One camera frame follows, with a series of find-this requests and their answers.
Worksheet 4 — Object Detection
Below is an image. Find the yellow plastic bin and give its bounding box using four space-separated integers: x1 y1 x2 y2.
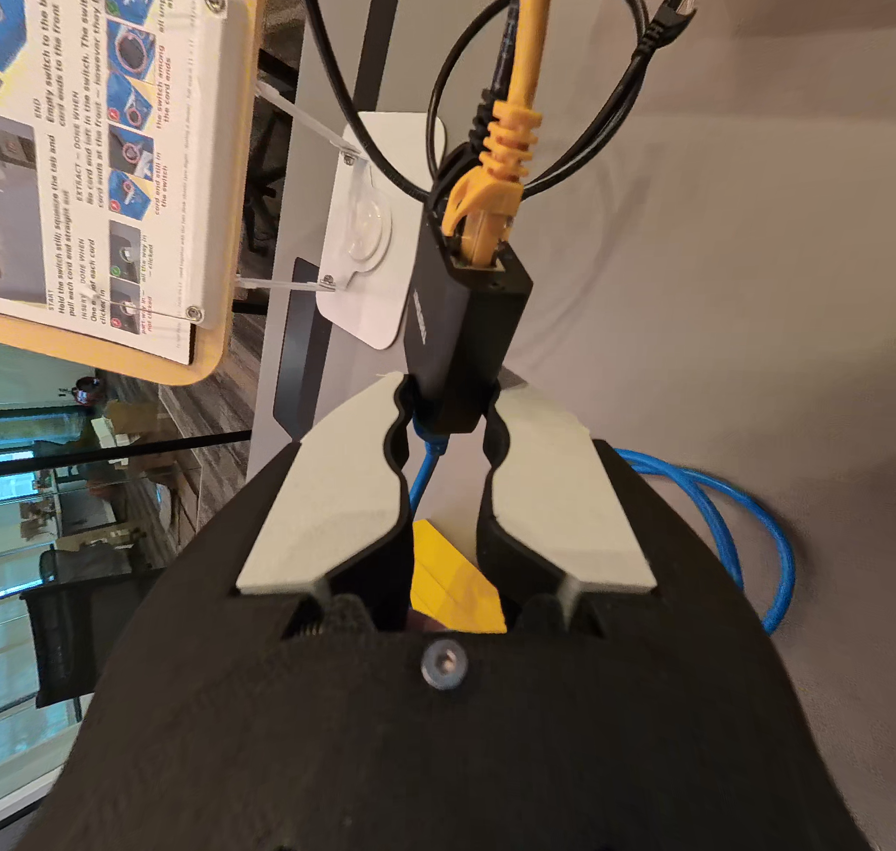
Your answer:
412 519 508 635

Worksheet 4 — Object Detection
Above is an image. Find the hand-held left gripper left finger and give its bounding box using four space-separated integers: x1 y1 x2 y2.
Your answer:
237 371 420 629

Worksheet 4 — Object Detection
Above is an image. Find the white sign stand base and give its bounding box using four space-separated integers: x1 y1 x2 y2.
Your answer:
315 112 449 351

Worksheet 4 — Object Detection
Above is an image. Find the blue ethernet cable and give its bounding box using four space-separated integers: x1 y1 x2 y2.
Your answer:
408 417 797 636

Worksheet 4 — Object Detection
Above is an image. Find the wooden sign board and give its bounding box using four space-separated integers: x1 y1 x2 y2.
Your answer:
0 0 261 386

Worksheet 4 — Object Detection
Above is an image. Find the printed instruction sheet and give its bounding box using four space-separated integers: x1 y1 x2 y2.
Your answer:
0 0 218 365

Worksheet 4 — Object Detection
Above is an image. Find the yellow ethernet cable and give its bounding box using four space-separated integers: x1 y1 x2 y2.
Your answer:
441 0 559 265

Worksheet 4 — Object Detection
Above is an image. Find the black network switch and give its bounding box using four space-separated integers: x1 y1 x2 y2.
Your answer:
402 235 534 433

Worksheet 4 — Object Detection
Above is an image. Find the black office chair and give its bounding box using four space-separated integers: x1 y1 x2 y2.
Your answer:
21 549 155 708

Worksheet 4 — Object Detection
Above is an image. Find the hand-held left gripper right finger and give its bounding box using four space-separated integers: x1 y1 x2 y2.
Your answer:
477 384 659 622

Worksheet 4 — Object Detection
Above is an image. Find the black ethernet cable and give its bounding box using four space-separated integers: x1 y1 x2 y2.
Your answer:
293 0 702 253

